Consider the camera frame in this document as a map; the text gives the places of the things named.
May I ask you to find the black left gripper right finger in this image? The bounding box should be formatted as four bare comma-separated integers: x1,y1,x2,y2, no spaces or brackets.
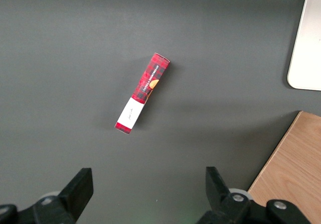
197,166,311,224

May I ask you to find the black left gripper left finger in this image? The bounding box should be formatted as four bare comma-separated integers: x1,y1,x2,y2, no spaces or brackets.
0,168,94,224

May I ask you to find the beige plastic tray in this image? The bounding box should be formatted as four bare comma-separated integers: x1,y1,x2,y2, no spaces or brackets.
286,0,321,91

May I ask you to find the wooden two-drawer cabinet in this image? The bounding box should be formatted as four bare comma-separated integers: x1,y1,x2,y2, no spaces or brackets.
247,110,321,224

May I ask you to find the red tartan shortbread box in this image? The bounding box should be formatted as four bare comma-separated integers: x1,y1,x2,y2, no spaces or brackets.
114,52,171,136

